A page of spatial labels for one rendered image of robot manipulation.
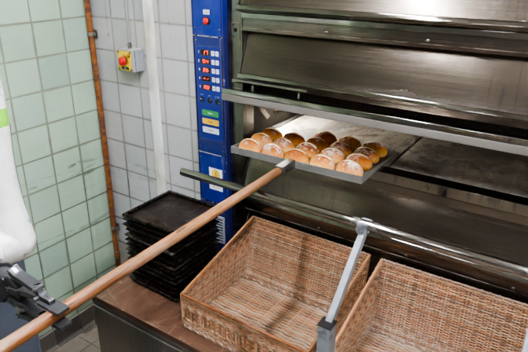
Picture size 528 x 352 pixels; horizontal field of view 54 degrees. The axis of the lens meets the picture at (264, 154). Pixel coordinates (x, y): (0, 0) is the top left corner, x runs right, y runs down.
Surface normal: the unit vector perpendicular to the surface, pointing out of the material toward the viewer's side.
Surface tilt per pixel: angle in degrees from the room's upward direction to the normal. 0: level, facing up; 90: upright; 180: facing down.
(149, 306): 0
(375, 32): 90
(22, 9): 90
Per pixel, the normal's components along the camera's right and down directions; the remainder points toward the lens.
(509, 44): -0.55, 0.30
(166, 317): 0.00, -0.93
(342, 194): -0.52, -0.04
